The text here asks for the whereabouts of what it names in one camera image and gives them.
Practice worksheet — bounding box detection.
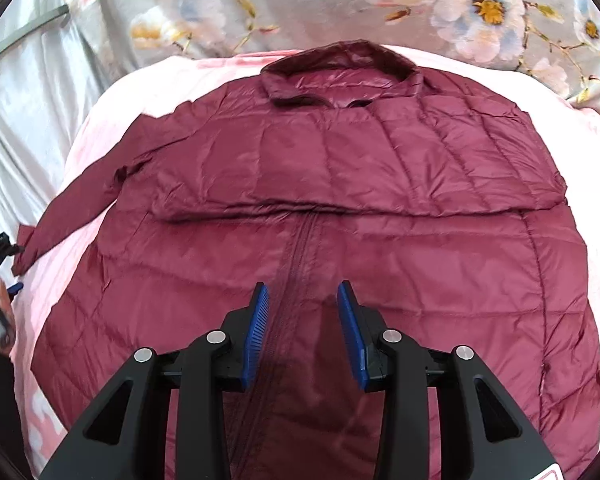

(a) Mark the maroon puffer jacket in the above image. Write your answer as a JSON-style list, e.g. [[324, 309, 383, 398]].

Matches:
[[14, 40, 600, 479]]

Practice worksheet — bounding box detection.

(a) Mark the white satin curtain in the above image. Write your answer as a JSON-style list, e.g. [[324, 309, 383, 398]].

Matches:
[[0, 0, 108, 235]]

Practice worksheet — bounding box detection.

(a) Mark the pink fleece blanket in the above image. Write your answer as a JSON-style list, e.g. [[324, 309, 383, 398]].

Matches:
[[12, 47, 600, 474]]

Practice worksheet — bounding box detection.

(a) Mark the grey floral quilt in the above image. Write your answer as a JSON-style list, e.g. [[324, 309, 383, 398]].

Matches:
[[65, 0, 600, 112]]

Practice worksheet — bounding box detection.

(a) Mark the grey metal bed rail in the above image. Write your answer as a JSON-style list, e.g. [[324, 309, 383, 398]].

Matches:
[[0, 4, 69, 56]]

